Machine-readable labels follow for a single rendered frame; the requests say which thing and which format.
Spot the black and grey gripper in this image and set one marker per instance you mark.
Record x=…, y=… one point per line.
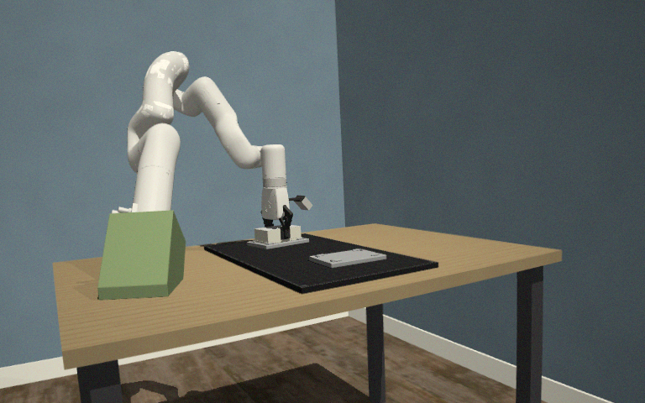
x=275, y=205

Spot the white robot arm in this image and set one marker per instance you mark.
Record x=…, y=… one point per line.
x=154, y=157

